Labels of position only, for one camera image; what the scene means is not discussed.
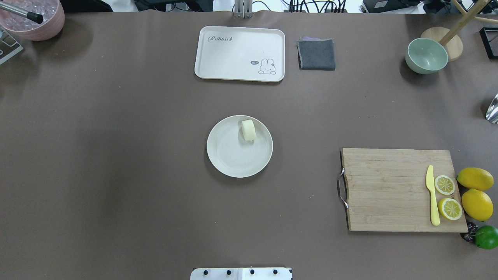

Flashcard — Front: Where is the lemon half lower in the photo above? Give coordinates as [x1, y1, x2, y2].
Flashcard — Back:
[437, 198, 463, 221]

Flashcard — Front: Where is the lemon half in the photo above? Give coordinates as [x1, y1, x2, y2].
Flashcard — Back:
[434, 175, 457, 195]
[437, 198, 463, 221]

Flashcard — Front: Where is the metal scoop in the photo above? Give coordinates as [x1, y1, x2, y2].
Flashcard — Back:
[484, 94, 498, 124]

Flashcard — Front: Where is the dark grape bunch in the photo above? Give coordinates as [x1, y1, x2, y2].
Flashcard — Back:
[460, 222, 479, 243]

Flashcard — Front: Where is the wooden cutting board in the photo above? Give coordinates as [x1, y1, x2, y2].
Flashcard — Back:
[338, 148, 467, 233]

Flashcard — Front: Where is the pale cream bun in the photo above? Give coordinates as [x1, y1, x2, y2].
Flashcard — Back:
[241, 119, 256, 141]

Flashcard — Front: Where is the green lime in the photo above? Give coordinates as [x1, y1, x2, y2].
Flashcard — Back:
[475, 225, 498, 250]

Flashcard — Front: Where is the cream round plate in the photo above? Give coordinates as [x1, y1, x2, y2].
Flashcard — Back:
[206, 115, 274, 178]

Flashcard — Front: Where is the whole yellow lemon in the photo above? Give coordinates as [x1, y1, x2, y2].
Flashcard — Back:
[456, 167, 494, 191]
[461, 189, 493, 222]

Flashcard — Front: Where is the yellow plastic knife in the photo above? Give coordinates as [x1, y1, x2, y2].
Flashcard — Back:
[425, 165, 440, 226]

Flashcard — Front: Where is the white cup rack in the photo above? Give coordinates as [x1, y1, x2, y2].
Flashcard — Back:
[0, 27, 24, 65]

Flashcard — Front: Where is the cream rabbit tray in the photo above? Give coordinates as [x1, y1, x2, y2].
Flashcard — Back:
[194, 26, 285, 82]

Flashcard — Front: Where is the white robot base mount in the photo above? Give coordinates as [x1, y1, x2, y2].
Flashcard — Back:
[190, 266, 293, 280]

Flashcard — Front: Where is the pink bowl of ice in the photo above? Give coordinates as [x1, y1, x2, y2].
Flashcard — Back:
[0, 0, 65, 41]

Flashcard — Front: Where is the lemon half upper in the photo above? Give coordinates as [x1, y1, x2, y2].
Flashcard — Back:
[434, 175, 457, 195]

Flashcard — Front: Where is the grey folded cloth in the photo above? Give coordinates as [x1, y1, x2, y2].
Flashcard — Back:
[297, 37, 336, 71]

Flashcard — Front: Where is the aluminium frame post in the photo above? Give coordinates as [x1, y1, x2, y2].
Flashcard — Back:
[233, 0, 253, 18]

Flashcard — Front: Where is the metal muddler black tip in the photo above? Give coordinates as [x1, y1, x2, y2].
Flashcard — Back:
[0, 1, 44, 24]

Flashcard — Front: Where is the wooden cup tree stand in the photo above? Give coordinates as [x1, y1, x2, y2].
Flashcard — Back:
[421, 0, 497, 62]

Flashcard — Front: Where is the black framed tray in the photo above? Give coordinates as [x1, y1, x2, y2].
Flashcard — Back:
[479, 27, 498, 59]

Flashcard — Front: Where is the light green bowl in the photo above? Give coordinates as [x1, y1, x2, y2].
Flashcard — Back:
[405, 38, 449, 75]

